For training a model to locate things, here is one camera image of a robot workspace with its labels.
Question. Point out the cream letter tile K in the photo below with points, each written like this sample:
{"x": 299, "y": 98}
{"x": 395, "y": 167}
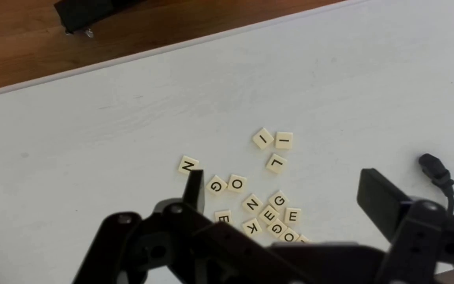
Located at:
{"x": 250, "y": 227}

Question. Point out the cream letter tile N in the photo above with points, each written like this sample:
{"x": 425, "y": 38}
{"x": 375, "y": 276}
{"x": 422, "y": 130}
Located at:
{"x": 187, "y": 164}
{"x": 250, "y": 202}

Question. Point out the cream letter tile E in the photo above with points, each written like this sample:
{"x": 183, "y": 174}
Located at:
{"x": 268, "y": 213}
{"x": 291, "y": 216}

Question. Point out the cream letter tile G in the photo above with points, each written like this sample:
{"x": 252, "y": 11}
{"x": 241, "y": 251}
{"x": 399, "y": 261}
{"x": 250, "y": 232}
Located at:
{"x": 216, "y": 185}
{"x": 277, "y": 201}
{"x": 276, "y": 227}

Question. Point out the cream letter tile O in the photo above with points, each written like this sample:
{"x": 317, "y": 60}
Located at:
{"x": 288, "y": 235}
{"x": 236, "y": 183}

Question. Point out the black object with screw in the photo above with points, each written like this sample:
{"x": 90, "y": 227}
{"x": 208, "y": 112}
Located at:
{"x": 90, "y": 13}

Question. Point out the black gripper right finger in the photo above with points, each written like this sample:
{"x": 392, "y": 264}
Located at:
{"x": 384, "y": 202}

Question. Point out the cream letter tile B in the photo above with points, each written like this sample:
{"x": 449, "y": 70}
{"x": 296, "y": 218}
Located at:
{"x": 222, "y": 215}

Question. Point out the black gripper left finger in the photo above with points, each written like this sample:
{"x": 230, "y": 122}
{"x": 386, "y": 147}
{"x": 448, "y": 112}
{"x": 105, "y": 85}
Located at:
{"x": 194, "y": 190}

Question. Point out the cream letter tile H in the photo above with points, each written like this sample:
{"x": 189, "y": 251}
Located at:
{"x": 304, "y": 238}

